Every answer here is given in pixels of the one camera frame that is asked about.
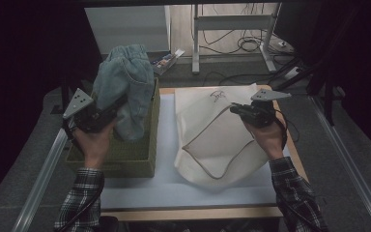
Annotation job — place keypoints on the aluminium rail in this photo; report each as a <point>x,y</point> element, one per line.
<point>38,183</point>
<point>351,167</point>

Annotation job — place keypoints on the white mesh laundry bag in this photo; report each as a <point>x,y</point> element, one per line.
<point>212,141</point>

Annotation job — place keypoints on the person's left hand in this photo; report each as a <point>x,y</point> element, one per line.
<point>93,148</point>

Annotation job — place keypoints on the light blue jeans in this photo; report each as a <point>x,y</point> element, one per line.
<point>125,80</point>

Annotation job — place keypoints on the white metal desk frame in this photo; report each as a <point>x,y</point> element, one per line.
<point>232,22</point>

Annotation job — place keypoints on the green woven basket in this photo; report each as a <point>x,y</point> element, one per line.
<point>132,158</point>

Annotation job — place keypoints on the colourful small box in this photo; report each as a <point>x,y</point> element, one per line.
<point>166,61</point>

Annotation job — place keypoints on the white cabinet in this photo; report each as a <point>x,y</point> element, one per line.
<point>125,27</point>

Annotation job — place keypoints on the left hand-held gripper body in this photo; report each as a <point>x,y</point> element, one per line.
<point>88,117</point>

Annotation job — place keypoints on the person's right hand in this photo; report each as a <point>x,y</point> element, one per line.
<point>270,138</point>

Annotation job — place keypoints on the white power strip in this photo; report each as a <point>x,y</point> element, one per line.
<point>291,72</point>

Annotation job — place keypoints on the white table mat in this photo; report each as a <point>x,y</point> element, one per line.
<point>164,190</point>

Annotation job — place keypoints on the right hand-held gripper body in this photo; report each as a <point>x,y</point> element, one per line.
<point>259,112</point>

